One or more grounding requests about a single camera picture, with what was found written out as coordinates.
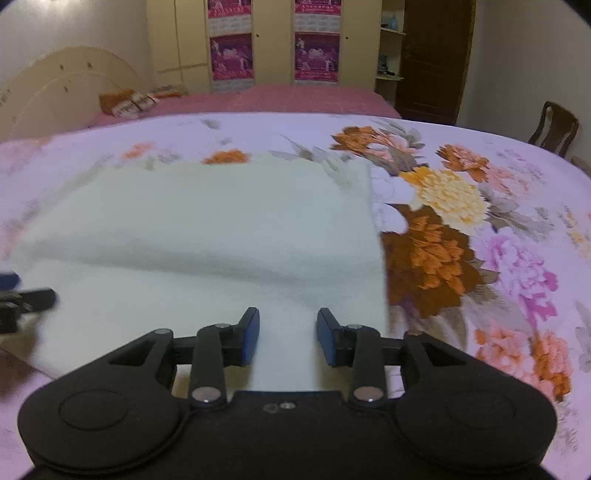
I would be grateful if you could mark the cream wooden wardrobe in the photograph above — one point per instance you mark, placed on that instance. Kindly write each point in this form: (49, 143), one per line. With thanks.
(184, 41)

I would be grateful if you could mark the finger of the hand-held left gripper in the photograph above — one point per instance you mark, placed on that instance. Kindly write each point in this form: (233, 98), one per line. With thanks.
(8, 280)
(39, 299)

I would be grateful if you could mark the cream corner shelf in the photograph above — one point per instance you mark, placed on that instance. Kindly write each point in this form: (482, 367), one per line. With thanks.
(390, 78)

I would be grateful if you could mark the pale green knitted sweater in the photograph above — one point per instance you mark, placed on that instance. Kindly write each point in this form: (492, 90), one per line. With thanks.
(207, 230)

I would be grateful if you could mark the dark wooden chair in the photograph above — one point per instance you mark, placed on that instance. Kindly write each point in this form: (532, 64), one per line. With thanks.
(554, 127)

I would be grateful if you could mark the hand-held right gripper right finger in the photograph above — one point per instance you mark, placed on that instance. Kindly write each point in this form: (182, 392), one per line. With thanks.
(325, 339)

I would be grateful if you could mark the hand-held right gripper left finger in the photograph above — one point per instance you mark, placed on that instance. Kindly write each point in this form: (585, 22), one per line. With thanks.
(249, 339)

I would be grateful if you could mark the dark wooden door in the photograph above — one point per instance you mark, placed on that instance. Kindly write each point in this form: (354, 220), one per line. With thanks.
(436, 60)

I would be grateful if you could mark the magenta wall poster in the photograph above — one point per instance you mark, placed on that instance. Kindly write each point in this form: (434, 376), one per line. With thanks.
(229, 11)
(317, 55)
(231, 57)
(318, 9)

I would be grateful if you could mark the cream round wooden board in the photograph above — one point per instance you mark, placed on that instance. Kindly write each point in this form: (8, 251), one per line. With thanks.
(60, 106)
(69, 55)

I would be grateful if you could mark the pink checked bed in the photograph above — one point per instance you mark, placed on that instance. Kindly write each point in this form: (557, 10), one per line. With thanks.
(277, 99)

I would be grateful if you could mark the lilac floral bedsheet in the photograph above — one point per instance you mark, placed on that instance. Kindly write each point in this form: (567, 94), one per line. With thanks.
(508, 277)

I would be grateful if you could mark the small blue shelf item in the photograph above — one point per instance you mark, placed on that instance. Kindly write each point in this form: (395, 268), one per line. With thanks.
(393, 21)

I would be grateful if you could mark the small dark shelf item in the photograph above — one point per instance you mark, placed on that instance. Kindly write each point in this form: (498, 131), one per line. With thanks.
(383, 63)

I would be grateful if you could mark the patterned brown cloth bundle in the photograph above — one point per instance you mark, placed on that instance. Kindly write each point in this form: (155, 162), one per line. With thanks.
(138, 105)

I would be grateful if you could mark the orange knitted cloth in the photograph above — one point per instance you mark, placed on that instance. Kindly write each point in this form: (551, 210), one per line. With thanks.
(108, 102)

